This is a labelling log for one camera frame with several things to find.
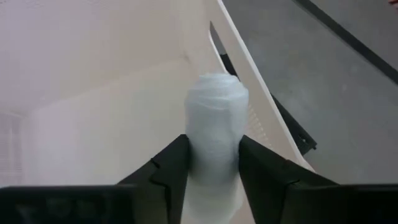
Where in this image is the cream perforated plastic basket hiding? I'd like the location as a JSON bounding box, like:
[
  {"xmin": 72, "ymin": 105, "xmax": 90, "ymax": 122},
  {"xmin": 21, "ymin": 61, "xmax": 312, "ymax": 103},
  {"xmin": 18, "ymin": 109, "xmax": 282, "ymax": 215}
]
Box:
[{"xmin": 0, "ymin": 0, "xmax": 315, "ymax": 224}]

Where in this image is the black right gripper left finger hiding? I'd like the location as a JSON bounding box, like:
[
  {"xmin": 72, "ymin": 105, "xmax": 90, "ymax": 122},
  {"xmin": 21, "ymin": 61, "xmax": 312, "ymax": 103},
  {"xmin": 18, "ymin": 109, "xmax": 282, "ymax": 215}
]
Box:
[{"xmin": 118, "ymin": 134, "xmax": 191, "ymax": 224}]

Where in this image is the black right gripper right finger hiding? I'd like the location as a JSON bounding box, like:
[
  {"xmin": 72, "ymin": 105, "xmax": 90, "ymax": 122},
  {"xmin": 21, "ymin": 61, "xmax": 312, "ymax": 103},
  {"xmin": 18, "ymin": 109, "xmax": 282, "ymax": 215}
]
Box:
[{"xmin": 238, "ymin": 134, "xmax": 340, "ymax": 224}]

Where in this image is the white plastic bottle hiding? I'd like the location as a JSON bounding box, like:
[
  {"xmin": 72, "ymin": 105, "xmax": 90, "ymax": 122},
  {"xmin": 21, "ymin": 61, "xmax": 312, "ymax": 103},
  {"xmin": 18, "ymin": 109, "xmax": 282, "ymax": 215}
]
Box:
[{"xmin": 180, "ymin": 73, "xmax": 249, "ymax": 224}]

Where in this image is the black flat bracket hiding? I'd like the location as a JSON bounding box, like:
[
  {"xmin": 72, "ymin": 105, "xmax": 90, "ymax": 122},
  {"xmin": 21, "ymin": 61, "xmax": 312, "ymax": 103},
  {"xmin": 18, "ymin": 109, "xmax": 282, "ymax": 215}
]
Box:
[{"xmin": 220, "ymin": 53, "xmax": 318, "ymax": 156}]

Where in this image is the long black strip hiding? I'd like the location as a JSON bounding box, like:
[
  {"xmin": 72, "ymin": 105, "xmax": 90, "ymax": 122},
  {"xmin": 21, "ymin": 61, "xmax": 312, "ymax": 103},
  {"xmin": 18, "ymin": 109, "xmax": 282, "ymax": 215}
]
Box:
[{"xmin": 291, "ymin": 0, "xmax": 398, "ymax": 85}]

